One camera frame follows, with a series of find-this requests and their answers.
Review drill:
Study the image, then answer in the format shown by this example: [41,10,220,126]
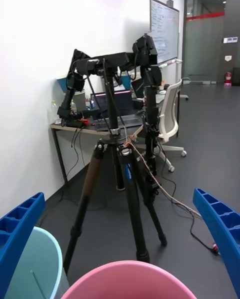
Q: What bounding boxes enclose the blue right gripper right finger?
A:
[192,187,240,299]

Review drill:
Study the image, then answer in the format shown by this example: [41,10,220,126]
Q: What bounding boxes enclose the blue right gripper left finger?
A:
[0,191,47,299]

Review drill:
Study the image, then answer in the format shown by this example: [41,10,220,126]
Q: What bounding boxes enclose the black jointed arm device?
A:
[56,32,164,198]

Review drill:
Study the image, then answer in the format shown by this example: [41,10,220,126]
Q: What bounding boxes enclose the pale blue plastic bin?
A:
[4,226,70,299]

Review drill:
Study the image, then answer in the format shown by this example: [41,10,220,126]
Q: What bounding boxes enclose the black tripod with blue label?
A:
[62,83,168,276]

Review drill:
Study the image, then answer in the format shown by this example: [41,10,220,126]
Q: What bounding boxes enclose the wooden desk with black legs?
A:
[49,113,149,185]

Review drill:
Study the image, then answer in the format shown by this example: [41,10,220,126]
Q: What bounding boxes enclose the white office chair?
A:
[154,78,191,173]

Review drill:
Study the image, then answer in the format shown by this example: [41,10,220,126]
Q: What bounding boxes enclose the clear bottle with green cap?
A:
[50,100,59,125]

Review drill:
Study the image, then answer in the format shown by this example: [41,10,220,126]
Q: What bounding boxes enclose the black laptop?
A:
[89,90,144,132]

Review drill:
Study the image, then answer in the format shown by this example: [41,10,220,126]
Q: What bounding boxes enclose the whiteboard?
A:
[149,0,181,67]

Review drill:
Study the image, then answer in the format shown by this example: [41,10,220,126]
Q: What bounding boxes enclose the black cable with red plug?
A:
[162,173,221,255]

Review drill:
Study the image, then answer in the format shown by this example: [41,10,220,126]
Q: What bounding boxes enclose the thin tan cable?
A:
[124,125,202,219]

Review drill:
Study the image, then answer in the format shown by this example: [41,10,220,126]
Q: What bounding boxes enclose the black hanging desk cable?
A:
[65,125,87,180]

